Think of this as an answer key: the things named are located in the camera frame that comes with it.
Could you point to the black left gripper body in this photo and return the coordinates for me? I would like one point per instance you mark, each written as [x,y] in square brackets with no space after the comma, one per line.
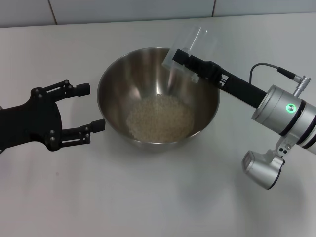
[29,123]

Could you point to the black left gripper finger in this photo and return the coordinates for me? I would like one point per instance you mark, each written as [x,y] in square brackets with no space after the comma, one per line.
[83,89]
[98,125]

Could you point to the white uncooked rice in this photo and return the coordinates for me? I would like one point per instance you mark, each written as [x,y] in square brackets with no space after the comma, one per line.
[160,118]

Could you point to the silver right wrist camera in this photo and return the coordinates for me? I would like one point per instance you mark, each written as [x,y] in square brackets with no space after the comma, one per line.
[266,170]

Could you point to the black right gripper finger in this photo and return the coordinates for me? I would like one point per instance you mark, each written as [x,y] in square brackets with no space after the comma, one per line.
[200,66]

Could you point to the large stainless steel bowl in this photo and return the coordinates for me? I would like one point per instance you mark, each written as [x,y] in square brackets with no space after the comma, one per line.
[138,81]

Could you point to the clear plastic measuring cup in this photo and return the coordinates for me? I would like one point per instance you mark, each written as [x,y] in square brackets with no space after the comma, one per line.
[197,42]

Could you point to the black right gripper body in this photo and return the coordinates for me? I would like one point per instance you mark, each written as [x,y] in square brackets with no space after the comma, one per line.
[244,91]

